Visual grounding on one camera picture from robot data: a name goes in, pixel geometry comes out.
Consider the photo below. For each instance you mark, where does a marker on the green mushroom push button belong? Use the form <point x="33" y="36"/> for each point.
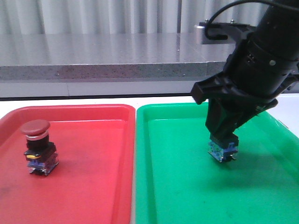
<point x="223" y="150"/>

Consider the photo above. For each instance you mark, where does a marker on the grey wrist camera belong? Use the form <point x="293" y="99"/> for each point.
<point x="222" y="32"/>

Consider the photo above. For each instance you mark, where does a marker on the green plastic tray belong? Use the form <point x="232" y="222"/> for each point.
<point x="179" y="182"/>

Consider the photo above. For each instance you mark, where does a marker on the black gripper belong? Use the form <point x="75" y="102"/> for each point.
<point x="259" y="69"/>

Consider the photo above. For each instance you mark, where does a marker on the red plastic tray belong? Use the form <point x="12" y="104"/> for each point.
<point x="92" y="183"/>

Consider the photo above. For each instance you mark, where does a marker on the grey stone counter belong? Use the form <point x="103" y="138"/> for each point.
<point x="77" y="65"/>

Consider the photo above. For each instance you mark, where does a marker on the white container on counter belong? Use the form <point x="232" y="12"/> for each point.
<point x="277" y="21"/>

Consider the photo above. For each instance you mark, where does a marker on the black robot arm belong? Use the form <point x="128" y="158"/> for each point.
<point x="289" y="15"/>

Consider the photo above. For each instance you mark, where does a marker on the red mushroom push button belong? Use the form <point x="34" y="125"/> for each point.
<point x="41" y="154"/>

